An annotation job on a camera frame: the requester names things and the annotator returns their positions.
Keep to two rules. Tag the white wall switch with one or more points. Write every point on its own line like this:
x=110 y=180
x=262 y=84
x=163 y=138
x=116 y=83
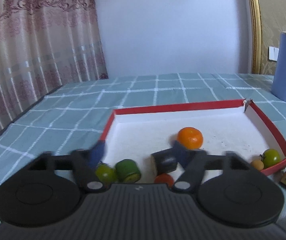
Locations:
x=273 y=53

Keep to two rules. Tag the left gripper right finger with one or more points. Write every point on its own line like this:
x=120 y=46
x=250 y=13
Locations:
x=192 y=161

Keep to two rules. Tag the red cherry tomato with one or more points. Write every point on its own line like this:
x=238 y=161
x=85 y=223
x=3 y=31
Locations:
x=164 y=179

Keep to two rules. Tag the gold picture frame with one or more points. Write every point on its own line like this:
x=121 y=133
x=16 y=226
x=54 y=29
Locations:
x=267 y=21

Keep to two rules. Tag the green tomato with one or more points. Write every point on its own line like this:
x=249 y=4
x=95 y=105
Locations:
x=270 y=157
x=106 y=174

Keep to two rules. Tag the patterned beige curtain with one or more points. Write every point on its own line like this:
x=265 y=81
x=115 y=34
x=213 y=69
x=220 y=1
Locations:
x=45 y=44

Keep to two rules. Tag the green lime piece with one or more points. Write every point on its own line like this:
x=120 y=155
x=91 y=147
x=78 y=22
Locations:
x=127 y=171

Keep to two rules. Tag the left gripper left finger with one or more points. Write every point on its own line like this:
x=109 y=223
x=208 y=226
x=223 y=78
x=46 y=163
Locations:
x=84 y=164

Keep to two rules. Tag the orange tangerine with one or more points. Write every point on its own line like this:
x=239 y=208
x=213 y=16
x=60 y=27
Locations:
x=190 y=137

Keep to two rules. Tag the green tomato left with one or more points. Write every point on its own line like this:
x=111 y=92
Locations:
x=106 y=174

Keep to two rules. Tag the red shallow cardboard tray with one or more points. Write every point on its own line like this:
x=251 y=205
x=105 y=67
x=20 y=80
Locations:
x=215 y=127

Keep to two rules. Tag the plaid teal bedsheet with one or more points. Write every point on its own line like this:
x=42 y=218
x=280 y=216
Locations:
x=74 y=115

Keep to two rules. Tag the small orange-yellow fruit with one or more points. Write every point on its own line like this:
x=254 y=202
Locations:
x=257 y=164

